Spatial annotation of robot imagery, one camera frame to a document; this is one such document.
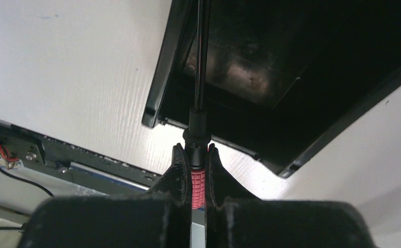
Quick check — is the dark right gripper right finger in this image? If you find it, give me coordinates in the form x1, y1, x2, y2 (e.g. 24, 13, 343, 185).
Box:
205, 145, 375, 247

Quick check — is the red black screwdriver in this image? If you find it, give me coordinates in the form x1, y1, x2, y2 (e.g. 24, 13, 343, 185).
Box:
183, 1, 211, 209

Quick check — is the black plastic bin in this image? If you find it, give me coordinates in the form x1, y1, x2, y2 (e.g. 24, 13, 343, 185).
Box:
141, 0, 401, 179

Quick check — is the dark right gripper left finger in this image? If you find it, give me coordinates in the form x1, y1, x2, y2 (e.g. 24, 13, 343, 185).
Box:
18, 144, 192, 247

